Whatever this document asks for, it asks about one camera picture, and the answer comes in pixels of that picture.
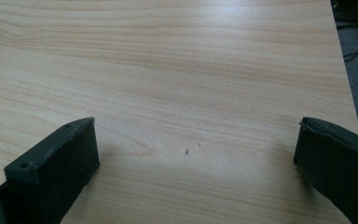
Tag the dark equipment base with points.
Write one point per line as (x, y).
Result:
(354, 9)

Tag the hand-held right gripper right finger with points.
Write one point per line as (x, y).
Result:
(338, 168)

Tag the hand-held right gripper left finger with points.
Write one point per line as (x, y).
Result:
(56, 168)

